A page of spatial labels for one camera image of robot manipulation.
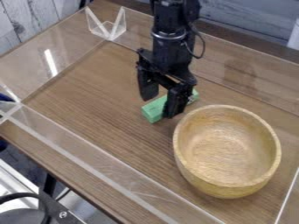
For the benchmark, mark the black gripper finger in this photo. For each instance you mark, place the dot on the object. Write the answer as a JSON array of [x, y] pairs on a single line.
[[148, 85], [177, 98]]

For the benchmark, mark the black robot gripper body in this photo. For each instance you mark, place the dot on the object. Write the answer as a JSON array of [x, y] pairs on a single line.
[[169, 57]]

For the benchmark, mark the green rectangular block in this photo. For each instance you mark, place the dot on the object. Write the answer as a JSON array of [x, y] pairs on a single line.
[[152, 109]]

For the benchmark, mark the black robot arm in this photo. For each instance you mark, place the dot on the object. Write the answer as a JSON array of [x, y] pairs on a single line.
[[175, 15]]

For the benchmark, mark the brown wooden bowl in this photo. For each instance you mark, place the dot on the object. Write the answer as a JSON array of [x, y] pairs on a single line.
[[227, 151]]

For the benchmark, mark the blue object at edge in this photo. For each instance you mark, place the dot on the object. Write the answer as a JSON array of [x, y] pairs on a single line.
[[5, 98]]

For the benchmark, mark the black table leg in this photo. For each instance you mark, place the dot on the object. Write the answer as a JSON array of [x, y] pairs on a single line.
[[49, 185]]

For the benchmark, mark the clear acrylic corner bracket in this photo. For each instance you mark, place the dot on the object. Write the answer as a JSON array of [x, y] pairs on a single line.
[[107, 30]]

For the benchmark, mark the clear acrylic tray wall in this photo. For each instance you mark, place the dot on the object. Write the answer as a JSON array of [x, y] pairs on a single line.
[[108, 182]]

